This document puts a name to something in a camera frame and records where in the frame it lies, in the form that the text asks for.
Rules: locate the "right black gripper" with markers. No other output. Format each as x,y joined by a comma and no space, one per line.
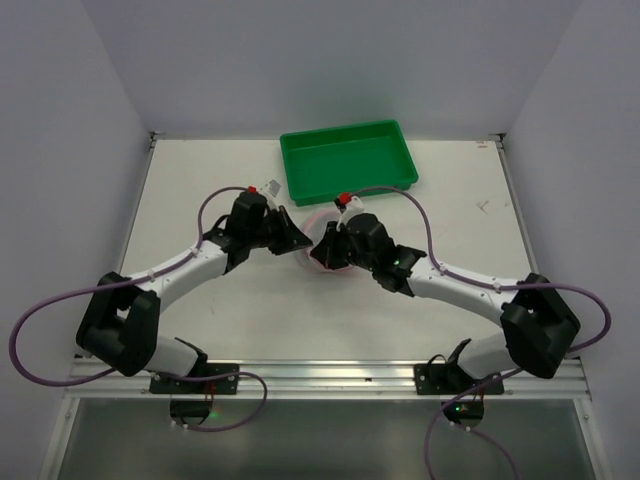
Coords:
337,245

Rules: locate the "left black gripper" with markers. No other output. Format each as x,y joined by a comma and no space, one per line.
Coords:
282,230

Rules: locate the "white pink mesh laundry bag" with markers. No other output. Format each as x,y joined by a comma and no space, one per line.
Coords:
314,228

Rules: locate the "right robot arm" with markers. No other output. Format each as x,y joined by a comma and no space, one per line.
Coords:
537,326

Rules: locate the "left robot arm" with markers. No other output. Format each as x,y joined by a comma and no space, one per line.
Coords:
121,324

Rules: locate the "green plastic tray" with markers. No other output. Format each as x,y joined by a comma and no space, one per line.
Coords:
321,164

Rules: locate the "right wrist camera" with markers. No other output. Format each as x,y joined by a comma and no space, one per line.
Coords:
349,206

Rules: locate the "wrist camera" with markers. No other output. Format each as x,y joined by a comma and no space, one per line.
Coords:
270,191
349,206

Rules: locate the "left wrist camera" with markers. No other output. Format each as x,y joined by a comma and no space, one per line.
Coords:
270,191

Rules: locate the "aluminium mounting rail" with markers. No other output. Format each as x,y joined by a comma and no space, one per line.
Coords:
349,380

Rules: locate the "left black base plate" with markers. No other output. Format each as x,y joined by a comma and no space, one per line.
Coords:
205,379

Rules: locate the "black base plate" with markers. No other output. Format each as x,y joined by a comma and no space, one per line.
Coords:
444,376
205,379

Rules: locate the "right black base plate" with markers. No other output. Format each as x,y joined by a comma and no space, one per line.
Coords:
444,376

